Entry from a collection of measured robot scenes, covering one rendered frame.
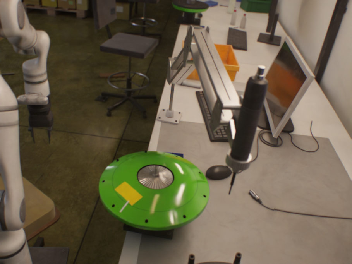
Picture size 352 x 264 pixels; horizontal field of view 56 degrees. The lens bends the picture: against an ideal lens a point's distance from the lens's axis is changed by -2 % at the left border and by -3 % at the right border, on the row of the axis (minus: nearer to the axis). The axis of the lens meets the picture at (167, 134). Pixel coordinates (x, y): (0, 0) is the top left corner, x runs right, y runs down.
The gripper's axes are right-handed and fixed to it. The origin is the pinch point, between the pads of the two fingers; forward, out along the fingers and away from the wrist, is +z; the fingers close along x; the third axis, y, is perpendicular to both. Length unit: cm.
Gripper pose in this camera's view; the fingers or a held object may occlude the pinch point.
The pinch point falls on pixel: (42, 143)
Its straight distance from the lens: 123.6
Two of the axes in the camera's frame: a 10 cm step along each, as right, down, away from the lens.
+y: -0.9, -5.6, 8.2
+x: -9.9, -0.2, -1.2
